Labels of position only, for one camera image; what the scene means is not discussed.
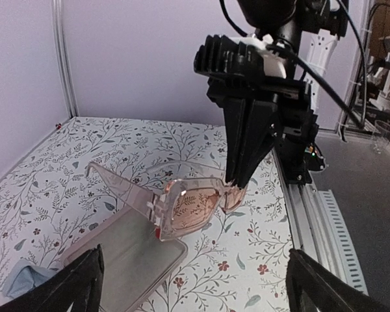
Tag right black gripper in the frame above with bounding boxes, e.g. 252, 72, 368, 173
207, 79, 319, 189

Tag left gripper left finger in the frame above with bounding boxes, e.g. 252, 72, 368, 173
0, 245, 104, 312

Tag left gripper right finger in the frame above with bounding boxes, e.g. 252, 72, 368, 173
285, 249, 390, 311

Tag pink glasses case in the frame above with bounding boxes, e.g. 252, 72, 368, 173
60, 206, 188, 311

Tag small blue cloth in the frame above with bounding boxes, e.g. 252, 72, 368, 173
2, 259, 57, 299

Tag pink translucent sunglasses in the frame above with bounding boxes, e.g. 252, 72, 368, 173
86, 160, 247, 241

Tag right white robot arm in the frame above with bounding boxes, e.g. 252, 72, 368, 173
194, 1, 347, 189

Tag clear plastic cup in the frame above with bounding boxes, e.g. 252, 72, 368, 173
371, 120, 390, 154

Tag front aluminium rail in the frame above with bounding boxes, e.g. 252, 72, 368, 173
264, 150, 368, 294

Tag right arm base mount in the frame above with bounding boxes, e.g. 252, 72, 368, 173
276, 130, 326, 185

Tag right black cable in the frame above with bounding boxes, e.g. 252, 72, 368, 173
219, 0, 371, 131

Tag right aluminium frame post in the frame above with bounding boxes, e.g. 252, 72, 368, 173
51, 0, 79, 118

